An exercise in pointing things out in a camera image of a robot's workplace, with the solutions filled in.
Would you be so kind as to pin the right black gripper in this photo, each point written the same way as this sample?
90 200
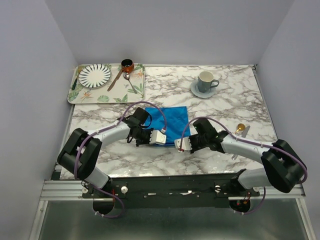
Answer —
193 147

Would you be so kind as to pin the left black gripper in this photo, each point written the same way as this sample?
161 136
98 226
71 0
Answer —
147 141

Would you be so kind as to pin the blue satin napkin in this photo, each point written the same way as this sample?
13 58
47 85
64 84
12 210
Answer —
177 119

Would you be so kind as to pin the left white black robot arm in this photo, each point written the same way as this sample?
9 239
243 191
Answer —
80 153

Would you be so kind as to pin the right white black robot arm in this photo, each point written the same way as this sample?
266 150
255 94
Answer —
281 166

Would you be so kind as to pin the silver utensil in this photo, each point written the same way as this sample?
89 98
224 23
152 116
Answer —
244 134

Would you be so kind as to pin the gold spoon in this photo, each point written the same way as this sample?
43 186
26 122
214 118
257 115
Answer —
240 129

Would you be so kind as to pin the floral serving tray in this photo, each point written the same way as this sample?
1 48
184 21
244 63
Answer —
120 93

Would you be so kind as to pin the grey blue saucer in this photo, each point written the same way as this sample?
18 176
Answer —
203 95

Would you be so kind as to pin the grey blue mug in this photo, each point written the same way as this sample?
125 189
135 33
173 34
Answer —
206 82

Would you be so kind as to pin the silver spoon on tray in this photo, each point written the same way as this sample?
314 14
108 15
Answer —
127 77

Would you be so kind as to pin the brown ceramic pot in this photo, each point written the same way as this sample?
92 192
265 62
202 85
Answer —
127 66

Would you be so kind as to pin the striped white blue plate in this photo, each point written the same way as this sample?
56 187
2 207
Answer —
94 76

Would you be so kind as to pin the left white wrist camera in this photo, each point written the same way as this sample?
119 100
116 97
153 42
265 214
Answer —
157 137

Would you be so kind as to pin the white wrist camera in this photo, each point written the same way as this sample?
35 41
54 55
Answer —
157 137
183 144

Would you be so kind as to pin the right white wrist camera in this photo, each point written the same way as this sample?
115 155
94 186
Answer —
183 144

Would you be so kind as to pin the wooden handled knife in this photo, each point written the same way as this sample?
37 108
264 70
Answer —
115 80

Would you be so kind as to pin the aluminium frame rail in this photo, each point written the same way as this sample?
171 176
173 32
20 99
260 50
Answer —
219 185

